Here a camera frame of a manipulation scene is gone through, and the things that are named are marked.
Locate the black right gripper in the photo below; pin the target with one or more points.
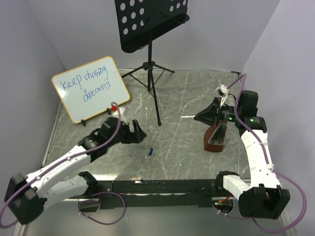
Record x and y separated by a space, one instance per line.
205 117

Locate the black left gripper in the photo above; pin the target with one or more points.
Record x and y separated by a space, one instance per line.
140 134

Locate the white rainbow whiteboard marker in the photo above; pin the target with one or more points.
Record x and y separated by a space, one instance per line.
188 116

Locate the blue marker cap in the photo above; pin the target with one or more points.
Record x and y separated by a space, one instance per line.
150 151

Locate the orange framed whiteboard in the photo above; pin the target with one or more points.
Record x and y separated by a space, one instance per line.
88 90

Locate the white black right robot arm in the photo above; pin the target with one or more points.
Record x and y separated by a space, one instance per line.
263 197

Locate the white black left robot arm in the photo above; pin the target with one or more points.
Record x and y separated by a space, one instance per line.
28 196

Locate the brown whiteboard eraser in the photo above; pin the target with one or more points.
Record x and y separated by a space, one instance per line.
214 137

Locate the black perforated music stand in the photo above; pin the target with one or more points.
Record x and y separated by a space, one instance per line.
140 22

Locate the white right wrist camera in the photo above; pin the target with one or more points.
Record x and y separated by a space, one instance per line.
222 90

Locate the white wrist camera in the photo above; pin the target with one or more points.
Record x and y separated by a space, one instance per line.
118 112
222 90

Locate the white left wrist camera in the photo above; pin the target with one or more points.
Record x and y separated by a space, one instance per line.
118 112

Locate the wire whiteboard easel stand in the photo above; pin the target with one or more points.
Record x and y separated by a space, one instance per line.
107 111

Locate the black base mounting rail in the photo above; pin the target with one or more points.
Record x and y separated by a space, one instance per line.
156 193

